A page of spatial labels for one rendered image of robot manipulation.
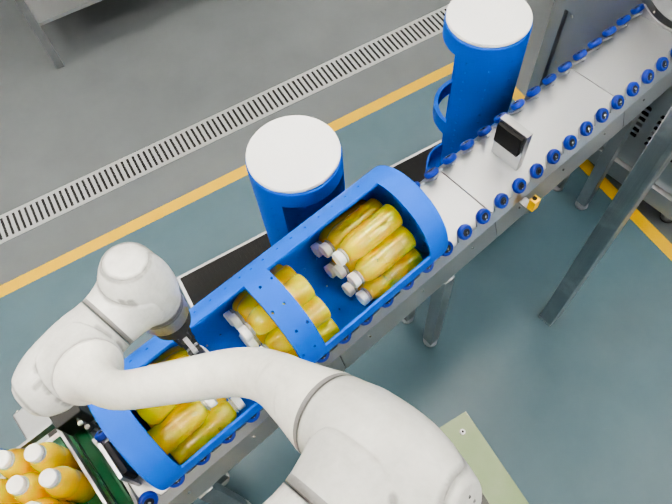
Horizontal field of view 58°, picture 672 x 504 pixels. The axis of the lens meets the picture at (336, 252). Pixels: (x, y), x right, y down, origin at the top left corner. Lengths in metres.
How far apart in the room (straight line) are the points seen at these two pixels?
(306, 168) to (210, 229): 1.25
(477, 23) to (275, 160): 0.81
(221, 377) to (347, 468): 0.25
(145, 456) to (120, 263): 0.51
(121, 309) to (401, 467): 0.56
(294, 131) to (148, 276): 0.98
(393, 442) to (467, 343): 2.07
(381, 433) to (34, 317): 2.56
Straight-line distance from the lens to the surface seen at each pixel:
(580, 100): 2.13
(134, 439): 1.34
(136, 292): 0.96
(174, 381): 0.81
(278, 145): 1.81
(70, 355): 0.95
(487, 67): 2.13
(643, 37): 2.39
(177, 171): 3.16
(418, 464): 0.56
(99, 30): 4.02
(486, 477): 1.42
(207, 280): 2.63
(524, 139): 1.80
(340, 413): 0.60
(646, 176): 1.82
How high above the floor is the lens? 2.44
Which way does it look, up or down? 62 degrees down
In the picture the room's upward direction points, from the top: 7 degrees counter-clockwise
